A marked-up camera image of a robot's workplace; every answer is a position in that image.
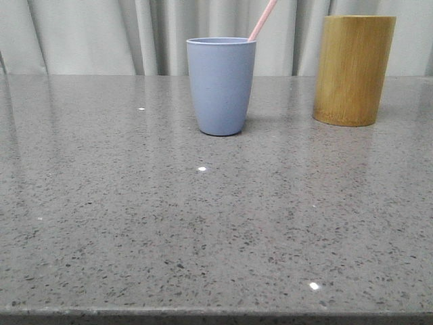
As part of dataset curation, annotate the blue plastic cup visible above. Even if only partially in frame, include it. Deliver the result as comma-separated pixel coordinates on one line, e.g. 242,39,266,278
186,37,256,136

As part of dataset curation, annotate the bamboo wooden cup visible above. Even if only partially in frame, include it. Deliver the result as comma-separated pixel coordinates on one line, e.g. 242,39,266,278
313,16,396,127

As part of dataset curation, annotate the grey-green curtain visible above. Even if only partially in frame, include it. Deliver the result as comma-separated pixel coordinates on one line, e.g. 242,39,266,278
1,1,432,76

